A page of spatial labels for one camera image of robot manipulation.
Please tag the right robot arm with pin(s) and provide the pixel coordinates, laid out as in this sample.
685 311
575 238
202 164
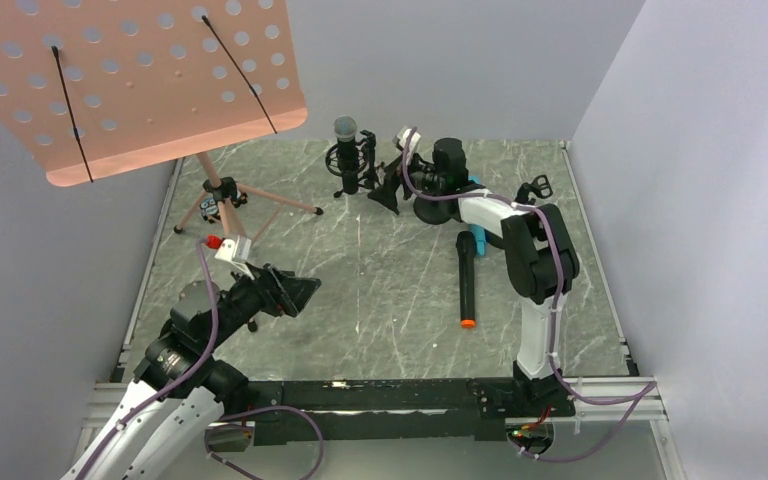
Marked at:
540 258

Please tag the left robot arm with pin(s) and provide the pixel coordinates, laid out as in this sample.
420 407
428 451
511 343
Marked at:
179 389

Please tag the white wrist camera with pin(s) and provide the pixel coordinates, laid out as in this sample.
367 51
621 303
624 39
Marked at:
233 250
406 140

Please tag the black shock mount tripod stand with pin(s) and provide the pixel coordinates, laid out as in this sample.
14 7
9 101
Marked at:
369 173

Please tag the black round-base mic stand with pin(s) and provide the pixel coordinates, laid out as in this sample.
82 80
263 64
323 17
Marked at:
434 211

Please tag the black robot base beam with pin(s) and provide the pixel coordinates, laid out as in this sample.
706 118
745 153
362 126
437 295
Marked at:
280 412

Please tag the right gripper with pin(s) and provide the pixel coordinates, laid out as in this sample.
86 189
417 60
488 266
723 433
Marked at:
398 175

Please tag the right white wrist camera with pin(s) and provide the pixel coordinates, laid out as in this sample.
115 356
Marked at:
406 140

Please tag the pink perforated music stand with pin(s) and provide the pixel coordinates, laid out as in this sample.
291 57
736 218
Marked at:
94 89

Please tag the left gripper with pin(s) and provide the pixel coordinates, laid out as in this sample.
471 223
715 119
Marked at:
275 291

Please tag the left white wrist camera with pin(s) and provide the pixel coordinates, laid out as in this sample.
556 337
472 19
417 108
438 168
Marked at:
233 250

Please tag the black microphone silver grille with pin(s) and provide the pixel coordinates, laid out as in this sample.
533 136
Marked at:
347 155

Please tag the black microphone orange end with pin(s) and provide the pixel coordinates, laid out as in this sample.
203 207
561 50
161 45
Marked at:
466 254

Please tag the blue microphone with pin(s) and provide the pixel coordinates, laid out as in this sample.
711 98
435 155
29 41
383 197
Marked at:
480 239

